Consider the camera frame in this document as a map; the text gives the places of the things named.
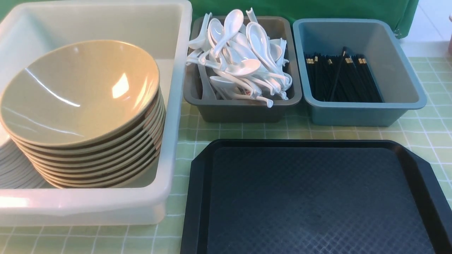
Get pile of black chopsticks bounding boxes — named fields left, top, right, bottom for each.
left=304, top=48, right=384, bottom=103

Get stack of beige bowls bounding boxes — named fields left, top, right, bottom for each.
left=11, top=93, right=166, bottom=188

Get stack of white plates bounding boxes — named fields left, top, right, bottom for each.
left=0, top=126, right=46, bottom=189

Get large white plastic tub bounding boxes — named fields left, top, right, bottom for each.
left=0, top=0, right=192, bottom=227

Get beige noodle bowl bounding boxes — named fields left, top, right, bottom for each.
left=1, top=39, right=160, bottom=147

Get pile of white soup spoons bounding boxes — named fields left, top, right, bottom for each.
left=186, top=8, right=293, bottom=108

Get black plastic serving tray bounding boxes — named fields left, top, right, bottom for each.
left=180, top=139, right=452, bottom=254

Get white soup spoon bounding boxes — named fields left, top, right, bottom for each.
left=213, top=9, right=244, bottom=58

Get blue-grey plastic chopstick bin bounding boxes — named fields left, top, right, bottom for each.
left=292, top=19, right=427, bottom=126

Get black chopstick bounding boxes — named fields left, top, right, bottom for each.
left=329, top=46, right=347, bottom=102

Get grey plastic spoon bin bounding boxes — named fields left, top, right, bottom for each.
left=183, top=16, right=303, bottom=123

